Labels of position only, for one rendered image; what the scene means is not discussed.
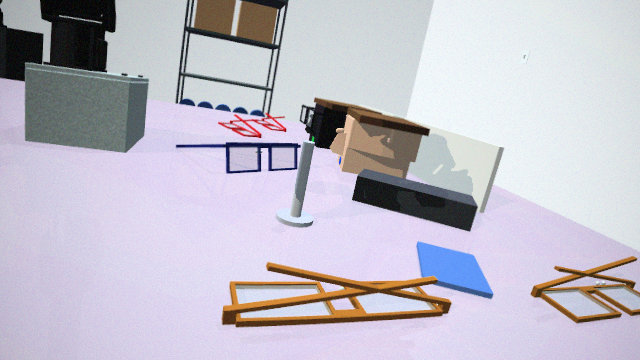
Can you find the blue flat square plate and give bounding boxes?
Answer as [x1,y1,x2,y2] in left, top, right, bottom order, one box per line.
[416,241,494,299]

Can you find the red glasses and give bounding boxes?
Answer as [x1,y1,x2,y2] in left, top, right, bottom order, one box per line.
[254,113,286,132]
[218,115,262,138]

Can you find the white flat panel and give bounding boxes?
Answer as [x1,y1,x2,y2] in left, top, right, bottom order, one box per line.
[359,104,505,213]

